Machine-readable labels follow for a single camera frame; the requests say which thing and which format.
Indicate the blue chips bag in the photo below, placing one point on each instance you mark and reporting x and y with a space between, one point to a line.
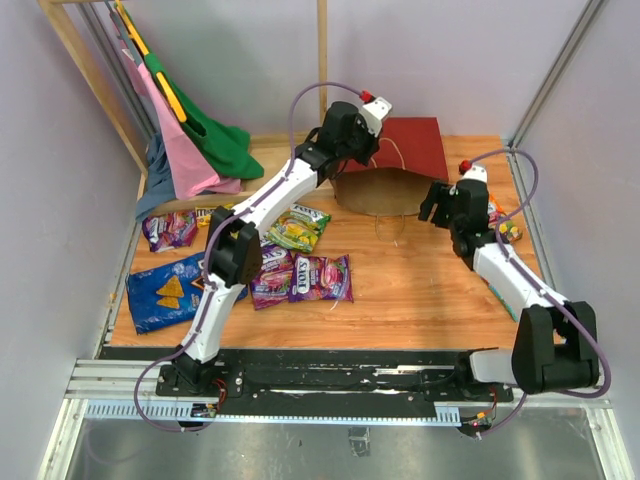
166 295

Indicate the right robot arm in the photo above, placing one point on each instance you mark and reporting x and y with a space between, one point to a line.
554 347

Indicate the teal orange snack bag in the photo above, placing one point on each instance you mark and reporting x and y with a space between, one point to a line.
504 303

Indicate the green cloth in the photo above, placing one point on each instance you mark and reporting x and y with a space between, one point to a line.
226 148

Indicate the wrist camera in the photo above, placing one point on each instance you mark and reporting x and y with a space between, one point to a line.
375 113
473 171

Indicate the front aluminium rail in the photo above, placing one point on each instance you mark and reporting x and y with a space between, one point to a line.
115 375

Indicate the yellow hanger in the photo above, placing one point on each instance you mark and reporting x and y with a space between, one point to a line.
160 78

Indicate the purple berries candy bag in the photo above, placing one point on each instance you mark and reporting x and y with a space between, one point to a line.
271 286

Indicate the aluminium frame post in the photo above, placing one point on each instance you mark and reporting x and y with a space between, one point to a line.
102 32
577 35

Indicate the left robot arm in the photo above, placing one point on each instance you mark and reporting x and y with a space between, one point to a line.
233 255

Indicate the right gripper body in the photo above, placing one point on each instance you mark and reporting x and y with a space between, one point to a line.
444 217

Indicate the orange foxs candy bag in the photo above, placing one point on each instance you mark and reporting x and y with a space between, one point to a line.
507 229

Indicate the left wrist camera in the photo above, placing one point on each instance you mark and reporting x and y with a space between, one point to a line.
375 113

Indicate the left aluminium frame post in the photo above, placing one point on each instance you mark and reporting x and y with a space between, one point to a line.
102 32

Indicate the red brown paper bag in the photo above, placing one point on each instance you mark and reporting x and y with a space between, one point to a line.
410 159

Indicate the pink cloth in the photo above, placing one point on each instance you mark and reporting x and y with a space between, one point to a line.
191 173

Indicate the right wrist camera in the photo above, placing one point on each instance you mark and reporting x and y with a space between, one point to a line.
473 171

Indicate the right aluminium frame post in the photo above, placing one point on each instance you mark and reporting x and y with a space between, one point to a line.
577 35

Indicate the wooden clothes rack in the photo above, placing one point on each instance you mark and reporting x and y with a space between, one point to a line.
60 20

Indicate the blue grey cloth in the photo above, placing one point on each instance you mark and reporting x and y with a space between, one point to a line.
160 188

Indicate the green foxs candy bag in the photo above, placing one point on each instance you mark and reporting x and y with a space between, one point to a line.
299 228

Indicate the yellow candy bag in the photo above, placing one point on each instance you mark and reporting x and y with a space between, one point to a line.
204 215

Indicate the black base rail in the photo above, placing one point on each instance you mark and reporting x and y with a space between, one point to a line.
340 405

